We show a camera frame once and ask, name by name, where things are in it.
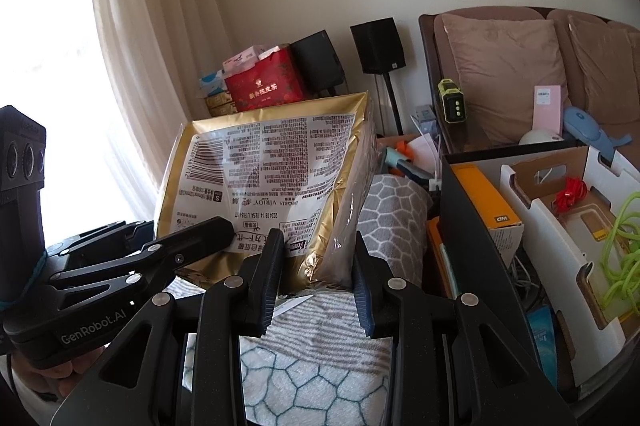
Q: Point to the blue plush toy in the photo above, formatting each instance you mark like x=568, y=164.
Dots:
x=581, y=125

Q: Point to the brown sofa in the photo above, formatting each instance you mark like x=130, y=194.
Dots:
x=497, y=55

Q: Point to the white paper card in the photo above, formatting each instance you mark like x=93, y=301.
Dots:
x=290, y=303

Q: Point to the red tea gift bag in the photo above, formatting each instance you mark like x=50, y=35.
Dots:
x=268, y=81

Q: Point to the white cardboard box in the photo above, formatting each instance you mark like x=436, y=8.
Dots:
x=597, y=325

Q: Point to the left black speaker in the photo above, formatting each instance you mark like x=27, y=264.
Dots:
x=318, y=64

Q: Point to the blue tissue pack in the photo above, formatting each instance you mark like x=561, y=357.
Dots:
x=540, y=321

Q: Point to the left hand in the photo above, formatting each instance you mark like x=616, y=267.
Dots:
x=60, y=379

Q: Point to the orange WD box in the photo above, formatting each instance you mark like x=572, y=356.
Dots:
x=504, y=226

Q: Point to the cream curtain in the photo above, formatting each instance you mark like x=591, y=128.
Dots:
x=155, y=51

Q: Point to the green black lantern device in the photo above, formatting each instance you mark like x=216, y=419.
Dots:
x=452, y=100

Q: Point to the pink booklet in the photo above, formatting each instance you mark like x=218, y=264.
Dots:
x=548, y=108

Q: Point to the white helmet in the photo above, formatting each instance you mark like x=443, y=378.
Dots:
x=539, y=136

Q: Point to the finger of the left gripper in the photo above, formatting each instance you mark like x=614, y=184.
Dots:
x=95, y=235
x=157, y=262

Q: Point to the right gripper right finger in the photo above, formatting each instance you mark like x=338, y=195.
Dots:
x=394, y=308

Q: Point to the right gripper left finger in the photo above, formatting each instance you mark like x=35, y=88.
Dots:
x=240, y=305

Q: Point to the grey patterned blanket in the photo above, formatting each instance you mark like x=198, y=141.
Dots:
x=315, y=365

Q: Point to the tan paper package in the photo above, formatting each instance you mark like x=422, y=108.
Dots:
x=303, y=168

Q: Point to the red ribbon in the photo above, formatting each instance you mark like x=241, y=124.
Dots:
x=574, y=191

